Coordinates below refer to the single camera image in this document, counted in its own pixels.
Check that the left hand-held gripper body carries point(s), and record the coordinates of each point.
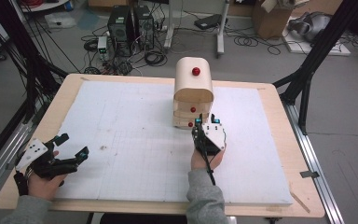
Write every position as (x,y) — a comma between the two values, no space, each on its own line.
(34,151)

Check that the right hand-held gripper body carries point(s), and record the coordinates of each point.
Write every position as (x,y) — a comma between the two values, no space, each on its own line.
(213,137)

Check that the wooden drawer with red knob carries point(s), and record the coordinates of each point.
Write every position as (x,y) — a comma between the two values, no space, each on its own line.
(186,108)
(183,123)

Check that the small wooden cabinet red knobs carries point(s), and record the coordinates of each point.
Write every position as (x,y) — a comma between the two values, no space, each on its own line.
(193,84)

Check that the person's right hand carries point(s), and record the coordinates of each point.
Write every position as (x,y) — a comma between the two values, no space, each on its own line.
(199,160)

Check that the person's left hand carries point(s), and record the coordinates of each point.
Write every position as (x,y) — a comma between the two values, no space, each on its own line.
(45,186)

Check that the white foam board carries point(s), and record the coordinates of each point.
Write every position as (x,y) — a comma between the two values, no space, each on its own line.
(143,146)

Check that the light wooden table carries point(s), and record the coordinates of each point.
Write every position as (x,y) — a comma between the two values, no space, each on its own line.
(298,149)

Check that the white metal stand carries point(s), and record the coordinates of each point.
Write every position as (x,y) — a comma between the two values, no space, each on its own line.
(220,31)

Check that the flat black device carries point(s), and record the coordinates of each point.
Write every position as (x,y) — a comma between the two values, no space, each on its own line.
(209,21)

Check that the small grey power supply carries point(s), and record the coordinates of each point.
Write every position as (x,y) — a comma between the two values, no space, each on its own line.
(102,46)

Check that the grey tape piece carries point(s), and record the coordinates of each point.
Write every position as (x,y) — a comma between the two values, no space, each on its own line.
(309,174)

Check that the black computer tower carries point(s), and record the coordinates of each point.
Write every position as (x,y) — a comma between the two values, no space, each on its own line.
(119,29)
(144,26)

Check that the brown cardboard box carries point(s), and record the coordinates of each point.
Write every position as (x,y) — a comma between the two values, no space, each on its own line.
(270,18)

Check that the grey bag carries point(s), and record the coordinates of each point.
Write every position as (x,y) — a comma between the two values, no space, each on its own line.
(312,26)

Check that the white floor board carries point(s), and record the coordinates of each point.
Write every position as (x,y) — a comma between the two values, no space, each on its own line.
(338,49)

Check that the aluminium rail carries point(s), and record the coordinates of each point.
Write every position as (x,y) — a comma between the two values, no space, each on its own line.
(310,155)
(3,158)

